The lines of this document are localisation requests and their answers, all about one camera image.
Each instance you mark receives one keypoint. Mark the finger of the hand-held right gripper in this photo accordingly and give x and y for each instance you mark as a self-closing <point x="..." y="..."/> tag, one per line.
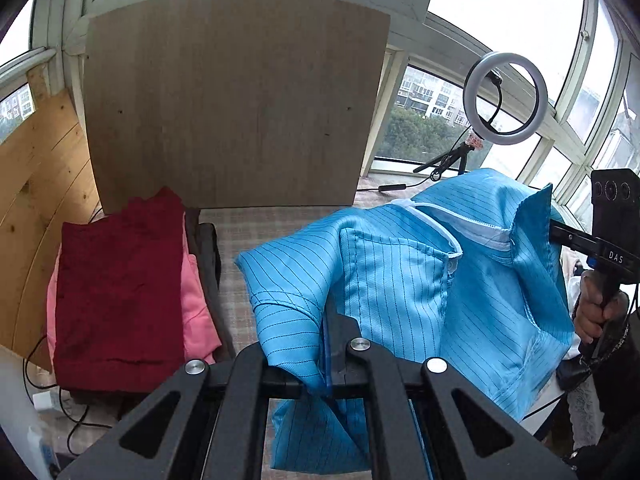
<point x="570" y="237"/>

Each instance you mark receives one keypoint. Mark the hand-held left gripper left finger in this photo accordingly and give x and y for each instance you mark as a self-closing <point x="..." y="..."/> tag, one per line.
<point x="285" y="387"/>

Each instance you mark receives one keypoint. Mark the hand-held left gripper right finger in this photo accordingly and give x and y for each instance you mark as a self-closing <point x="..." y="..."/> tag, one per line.
<point x="345" y="360"/>

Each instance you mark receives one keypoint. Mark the blue striped work coat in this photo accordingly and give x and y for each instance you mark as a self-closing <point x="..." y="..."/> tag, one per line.
<point x="400" y="285"/>

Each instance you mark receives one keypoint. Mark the person's right forearm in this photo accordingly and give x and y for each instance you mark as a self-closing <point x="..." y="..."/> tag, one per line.
<point x="620" y="385"/>

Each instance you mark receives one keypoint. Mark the pile of beige white clothes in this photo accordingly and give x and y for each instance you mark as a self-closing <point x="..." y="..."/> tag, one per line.
<point x="570" y="270"/>

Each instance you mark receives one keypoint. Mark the person's right hand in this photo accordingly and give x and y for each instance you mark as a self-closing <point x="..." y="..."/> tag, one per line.
<point x="587" y="310"/>

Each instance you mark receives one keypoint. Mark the pink folded garment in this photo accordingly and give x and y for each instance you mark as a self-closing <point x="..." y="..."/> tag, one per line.
<point x="197" y="320"/>

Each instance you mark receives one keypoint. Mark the black pouch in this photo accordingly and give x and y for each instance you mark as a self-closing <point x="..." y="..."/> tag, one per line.
<point x="572" y="375"/>

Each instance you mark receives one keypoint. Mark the black tripod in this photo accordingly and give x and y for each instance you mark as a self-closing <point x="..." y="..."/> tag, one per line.
<point x="457" y="152"/>

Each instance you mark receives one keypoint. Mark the dark brown folded garment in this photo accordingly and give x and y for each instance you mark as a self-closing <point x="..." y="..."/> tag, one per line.
<point x="207" y="250"/>

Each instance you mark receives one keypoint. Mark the plaid bed cover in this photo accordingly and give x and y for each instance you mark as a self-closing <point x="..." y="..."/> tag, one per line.
<point x="235" y="232"/>

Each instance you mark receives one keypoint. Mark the white lace cloth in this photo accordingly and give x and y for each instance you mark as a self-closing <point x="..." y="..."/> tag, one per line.
<point x="585" y="420"/>

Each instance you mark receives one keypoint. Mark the maroon folded garment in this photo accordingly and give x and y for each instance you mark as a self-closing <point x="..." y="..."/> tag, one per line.
<point x="120" y="285"/>

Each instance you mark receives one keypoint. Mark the clear plastic bottle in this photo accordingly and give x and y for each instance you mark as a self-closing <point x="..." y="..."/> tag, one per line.
<point x="42" y="455"/>

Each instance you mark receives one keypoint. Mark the grey-brown wooden board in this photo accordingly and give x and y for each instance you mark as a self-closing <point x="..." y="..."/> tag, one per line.
<point x="225" y="110"/>

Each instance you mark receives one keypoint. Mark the light pine wood panel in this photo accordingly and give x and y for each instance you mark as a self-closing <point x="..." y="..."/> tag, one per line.
<point x="40" y="210"/>

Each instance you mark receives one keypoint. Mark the white window frame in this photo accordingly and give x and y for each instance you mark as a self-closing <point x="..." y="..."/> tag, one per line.
<point x="392" y="75"/>

